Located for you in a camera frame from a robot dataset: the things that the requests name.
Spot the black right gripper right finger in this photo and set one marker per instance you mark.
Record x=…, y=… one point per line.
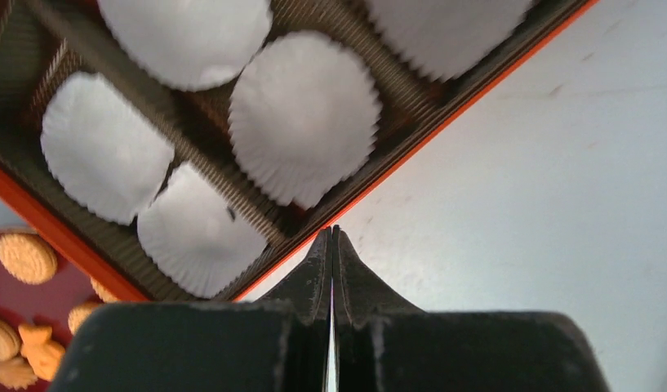
x=386, y=343

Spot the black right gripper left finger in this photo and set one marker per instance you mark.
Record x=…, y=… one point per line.
x=279, y=342

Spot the dark red round plate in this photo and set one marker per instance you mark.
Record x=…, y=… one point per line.
x=48, y=303

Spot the orange cookie box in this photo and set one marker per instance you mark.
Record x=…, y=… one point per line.
x=179, y=150

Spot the white paper cupcake liner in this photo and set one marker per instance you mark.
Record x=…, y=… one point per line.
x=195, y=237
x=105, y=153
x=189, y=45
x=79, y=314
x=444, y=39
x=303, y=117

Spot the round tan cookie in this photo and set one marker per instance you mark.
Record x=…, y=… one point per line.
x=10, y=342
x=17, y=374
x=27, y=258
x=102, y=292

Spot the orange fish shaped cookie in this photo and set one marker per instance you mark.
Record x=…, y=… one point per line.
x=42, y=352

